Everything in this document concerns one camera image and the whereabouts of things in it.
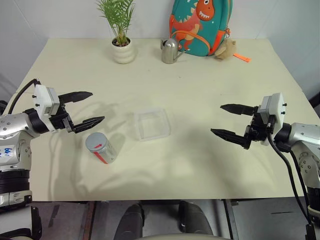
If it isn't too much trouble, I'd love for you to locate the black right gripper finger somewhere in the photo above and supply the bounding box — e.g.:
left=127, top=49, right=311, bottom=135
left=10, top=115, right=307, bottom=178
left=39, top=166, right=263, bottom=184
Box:
left=219, top=103, right=259, bottom=117
left=210, top=128, right=251, bottom=151

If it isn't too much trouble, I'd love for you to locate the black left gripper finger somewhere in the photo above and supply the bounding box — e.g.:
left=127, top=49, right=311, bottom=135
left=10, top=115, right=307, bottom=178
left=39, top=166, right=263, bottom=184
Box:
left=57, top=91, right=94, bottom=106
left=72, top=115, right=106, bottom=134

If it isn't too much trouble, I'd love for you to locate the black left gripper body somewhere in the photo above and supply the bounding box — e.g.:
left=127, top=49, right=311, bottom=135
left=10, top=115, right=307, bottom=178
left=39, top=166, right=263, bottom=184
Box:
left=49, top=103, right=76, bottom=134

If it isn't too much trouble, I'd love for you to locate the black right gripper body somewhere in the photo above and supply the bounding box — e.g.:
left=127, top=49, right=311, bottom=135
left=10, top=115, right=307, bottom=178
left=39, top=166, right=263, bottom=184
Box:
left=243, top=105, right=275, bottom=151

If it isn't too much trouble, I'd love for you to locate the grey plastic jar lid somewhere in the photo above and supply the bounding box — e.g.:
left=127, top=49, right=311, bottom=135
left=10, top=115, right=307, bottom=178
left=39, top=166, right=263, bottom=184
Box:
left=85, top=132, right=109, bottom=154

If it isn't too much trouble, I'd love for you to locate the clear jar with red label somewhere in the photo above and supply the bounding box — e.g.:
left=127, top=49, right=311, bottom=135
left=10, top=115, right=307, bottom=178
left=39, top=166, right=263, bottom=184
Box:
left=90, top=136, right=119, bottom=165

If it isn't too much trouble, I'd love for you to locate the clear square plastic container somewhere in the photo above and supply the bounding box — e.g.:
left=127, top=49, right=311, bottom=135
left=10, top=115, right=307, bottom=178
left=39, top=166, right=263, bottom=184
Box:
left=132, top=106, right=173, bottom=143

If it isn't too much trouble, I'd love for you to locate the beige plush toy pendant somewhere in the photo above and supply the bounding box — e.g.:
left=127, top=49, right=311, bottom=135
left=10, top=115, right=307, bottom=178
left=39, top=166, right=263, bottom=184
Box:
left=213, top=38, right=238, bottom=61

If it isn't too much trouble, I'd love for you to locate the white ribbed plant pot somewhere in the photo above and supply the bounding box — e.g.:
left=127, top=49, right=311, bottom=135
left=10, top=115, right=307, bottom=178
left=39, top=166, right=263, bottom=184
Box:
left=110, top=36, right=138, bottom=65

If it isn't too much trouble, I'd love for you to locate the teal dinosaur backpack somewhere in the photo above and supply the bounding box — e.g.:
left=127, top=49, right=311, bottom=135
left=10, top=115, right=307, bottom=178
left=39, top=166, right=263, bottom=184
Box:
left=168, top=0, right=234, bottom=58

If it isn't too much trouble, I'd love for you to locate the green leafy plant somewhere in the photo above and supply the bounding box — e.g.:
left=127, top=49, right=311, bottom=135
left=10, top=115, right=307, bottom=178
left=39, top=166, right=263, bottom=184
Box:
left=96, top=0, right=136, bottom=47

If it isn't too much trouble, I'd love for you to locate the steel watering can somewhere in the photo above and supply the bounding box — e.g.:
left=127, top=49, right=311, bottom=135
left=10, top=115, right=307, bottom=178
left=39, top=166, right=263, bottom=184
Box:
left=159, top=37, right=187, bottom=65

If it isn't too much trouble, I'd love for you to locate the dark rounded shape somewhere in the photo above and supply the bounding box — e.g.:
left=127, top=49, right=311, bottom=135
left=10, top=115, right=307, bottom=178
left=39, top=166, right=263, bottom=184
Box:
left=177, top=200, right=215, bottom=236
left=117, top=203, right=146, bottom=240

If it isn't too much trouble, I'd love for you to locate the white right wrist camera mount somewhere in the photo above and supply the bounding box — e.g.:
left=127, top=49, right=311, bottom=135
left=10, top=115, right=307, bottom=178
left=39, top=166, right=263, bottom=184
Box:
left=257, top=92, right=289, bottom=147

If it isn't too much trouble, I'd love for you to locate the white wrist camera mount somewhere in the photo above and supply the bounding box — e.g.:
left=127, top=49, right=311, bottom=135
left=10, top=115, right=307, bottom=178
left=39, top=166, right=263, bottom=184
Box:
left=32, top=84, right=61, bottom=133
left=257, top=92, right=289, bottom=147

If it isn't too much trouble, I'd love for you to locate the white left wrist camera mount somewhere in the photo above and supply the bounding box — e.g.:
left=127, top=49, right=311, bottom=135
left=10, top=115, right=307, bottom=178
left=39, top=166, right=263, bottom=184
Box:
left=32, top=84, right=61, bottom=133

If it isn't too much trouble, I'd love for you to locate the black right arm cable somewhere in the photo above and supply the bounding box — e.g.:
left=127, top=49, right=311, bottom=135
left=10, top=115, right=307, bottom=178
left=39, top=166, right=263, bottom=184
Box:
left=265, top=121, right=316, bottom=240

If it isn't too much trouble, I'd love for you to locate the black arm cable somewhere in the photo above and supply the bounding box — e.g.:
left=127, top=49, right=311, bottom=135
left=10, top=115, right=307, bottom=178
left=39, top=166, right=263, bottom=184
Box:
left=265, top=121, right=316, bottom=240
left=6, top=78, right=42, bottom=116

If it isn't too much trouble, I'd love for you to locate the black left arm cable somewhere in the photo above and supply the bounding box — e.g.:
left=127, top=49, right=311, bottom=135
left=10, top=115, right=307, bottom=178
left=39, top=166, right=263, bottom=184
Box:
left=6, top=78, right=42, bottom=116

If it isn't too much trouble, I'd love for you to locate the orange strap tag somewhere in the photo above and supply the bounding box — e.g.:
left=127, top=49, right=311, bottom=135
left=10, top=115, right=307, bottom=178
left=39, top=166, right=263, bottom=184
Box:
left=232, top=52, right=252, bottom=64

